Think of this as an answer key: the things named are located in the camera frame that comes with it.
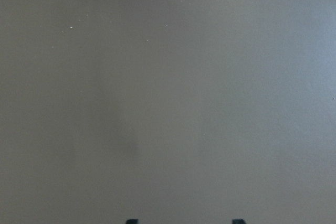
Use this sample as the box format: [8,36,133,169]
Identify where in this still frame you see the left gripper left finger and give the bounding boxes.
[125,219,138,224]

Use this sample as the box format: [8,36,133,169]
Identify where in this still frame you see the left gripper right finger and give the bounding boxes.
[232,219,246,224]

